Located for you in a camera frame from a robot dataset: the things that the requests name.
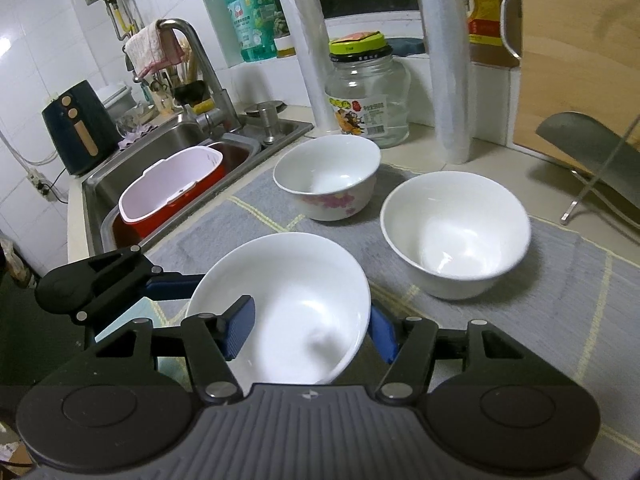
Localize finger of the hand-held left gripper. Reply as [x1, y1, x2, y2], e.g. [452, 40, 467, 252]
[36, 247, 207, 323]

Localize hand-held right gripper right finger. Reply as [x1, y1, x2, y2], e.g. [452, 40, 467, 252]
[369, 305, 532, 405]

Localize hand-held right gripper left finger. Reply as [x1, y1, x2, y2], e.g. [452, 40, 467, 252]
[92, 296, 257, 405]

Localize white floral bowl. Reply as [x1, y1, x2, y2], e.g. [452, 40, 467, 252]
[379, 171, 532, 301]
[273, 134, 382, 222]
[187, 232, 372, 387]

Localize red white plastic bucket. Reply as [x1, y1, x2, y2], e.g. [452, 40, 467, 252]
[118, 145, 226, 241]

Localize stainless steel sink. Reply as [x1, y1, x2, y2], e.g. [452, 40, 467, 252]
[82, 114, 314, 262]

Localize dark blue air fryer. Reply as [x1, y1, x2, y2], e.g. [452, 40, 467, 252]
[41, 79, 124, 177]

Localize grey teal patterned mat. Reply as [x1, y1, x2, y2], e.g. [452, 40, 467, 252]
[94, 159, 640, 480]

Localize metal sink fixture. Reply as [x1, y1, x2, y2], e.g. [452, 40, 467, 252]
[243, 101, 286, 146]

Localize metal kitchen faucet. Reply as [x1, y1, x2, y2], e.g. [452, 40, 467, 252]
[132, 18, 242, 134]

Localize pink white dish cloth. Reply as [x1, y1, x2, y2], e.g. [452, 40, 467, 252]
[124, 24, 186, 79]

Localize glass jar green lid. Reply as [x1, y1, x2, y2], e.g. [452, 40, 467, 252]
[324, 32, 412, 149]

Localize thick white plastic roll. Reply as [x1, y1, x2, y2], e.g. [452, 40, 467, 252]
[411, 0, 474, 165]

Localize thin plastic wrap roll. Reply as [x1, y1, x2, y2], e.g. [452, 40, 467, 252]
[276, 0, 342, 134]

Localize blue cloth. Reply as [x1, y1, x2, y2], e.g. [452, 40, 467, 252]
[387, 37, 426, 56]

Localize green dish soap bottle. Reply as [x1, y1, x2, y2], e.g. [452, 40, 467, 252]
[223, 0, 287, 64]

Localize oil bottle yellow label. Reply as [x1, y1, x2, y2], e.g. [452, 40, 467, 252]
[459, 0, 522, 67]

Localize bamboo cutting board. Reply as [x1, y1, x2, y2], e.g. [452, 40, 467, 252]
[514, 0, 640, 172]

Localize black power cable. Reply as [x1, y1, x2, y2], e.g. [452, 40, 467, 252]
[46, 164, 72, 204]

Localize white wall outlet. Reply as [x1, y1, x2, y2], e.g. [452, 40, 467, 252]
[27, 170, 54, 202]

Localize yellow gas hose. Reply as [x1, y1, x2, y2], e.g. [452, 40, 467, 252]
[112, 0, 132, 42]

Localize black handled kitchen knife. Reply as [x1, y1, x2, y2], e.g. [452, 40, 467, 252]
[535, 112, 640, 199]

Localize metal handle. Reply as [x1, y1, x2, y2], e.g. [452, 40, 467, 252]
[501, 0, 524, 59]

